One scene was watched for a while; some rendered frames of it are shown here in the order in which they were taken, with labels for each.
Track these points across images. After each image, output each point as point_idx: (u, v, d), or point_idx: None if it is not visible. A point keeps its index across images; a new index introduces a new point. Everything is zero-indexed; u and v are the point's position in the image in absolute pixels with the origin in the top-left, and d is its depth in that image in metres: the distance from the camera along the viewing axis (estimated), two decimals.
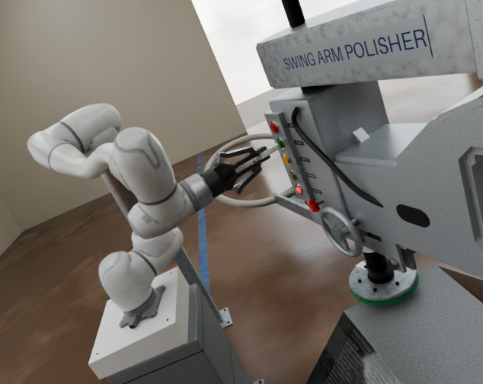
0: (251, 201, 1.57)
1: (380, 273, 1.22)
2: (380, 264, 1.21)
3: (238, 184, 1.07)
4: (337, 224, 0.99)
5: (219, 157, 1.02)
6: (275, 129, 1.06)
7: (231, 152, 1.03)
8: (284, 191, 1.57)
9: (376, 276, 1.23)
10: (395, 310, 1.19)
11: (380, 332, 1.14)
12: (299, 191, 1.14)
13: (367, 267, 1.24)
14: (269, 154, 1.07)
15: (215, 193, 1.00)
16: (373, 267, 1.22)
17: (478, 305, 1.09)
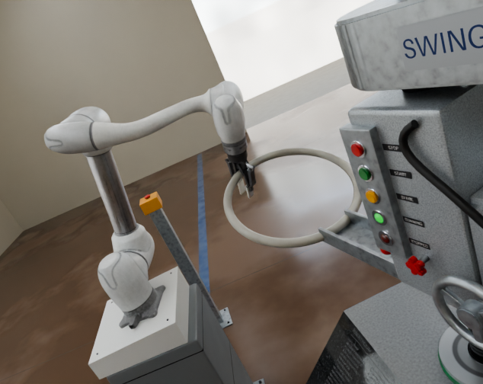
0: (289, 239, 1.20)
1: None
2: None
3: (248, 170, 1.45)
4: (469, 302, 0.63)
5: None
6: (360, 152, 0.70)
7: (230, 164, 1.53)
8: (333, 225, 1.21)
9: None
10: (395, 310, 1.19)
11: (380, 332, 1.14)
12: (388, 241, 0.78)
13: None
14: None
15: None
16: None
17: None
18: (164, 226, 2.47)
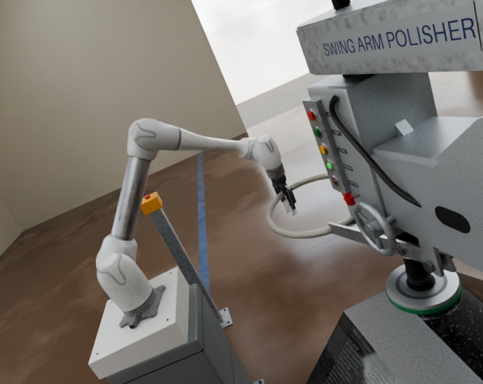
0: (306, 232, 1.60)
1: (420, 281, 1.17)
2: (420, 271, 1.16)
3: (288, 190, 1.91)
4: (371, 220, 0.95)
5: None
6: (312, 117, 1.02)
7: (276, 189, 2.01)
8: (340, 221, 1.57)
9: (415, 283, 1.18)
10: (395, 310, 1.19)
11: (380, 332, 1.14)
12: (335, 183, 1.10)
13: (406, 273, 1.20)
14: (295, 206, 1.99)
15: (284, 173, 1.92)
16: (413, 274, 1.17)
17: (478, 305, 1.09)
18: (164, 226, 2.47)
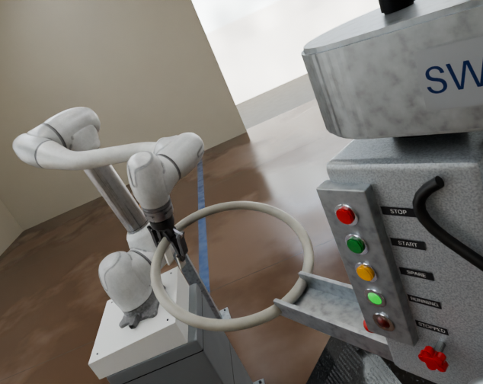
0: (241, 319, 0.97)
1: None
2: None
3: (177, 238, 1.21)
4: None
5: None
6: (351, 219, 0.52)
7: (153, 232, 1.27)
8: (289, 293, 1.02)
9: None
10: None
11: None
12: (388, 327, 0.60)
13: None
14: None
15: None
16: None
17: None
18: None
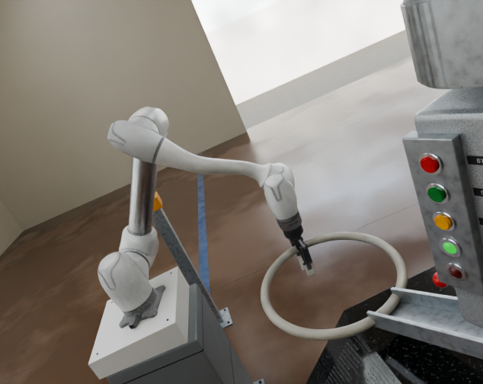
0: (337, 329, 1.10)
1: None
2: None
3: (302, 248, 1.46)
4: None
5: None
6: (435, 168, 0.55)
7: None
8: (382, 307, 1.11)
9: None
10: None
11: (380, 332, 1.14)
12: (460, 276, 0.63)
13: None
14: (311, 265, 1.53)
15: (301, 224, 1.46)
16: None
17: None
18: (164, 226, 2.47)
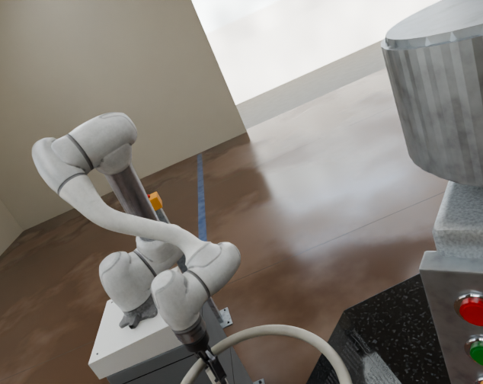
0: None
1: None
2: None
3: None
4: None
5: None
6: None
7: None
8: None
9: None
10: (395, 310, 1.19)
11: (380, 332, 1.14)
12: None
13: None
14: (225, 379, 1.18)
15: (206, 329, 1.13)
16: None
17: None
18: None
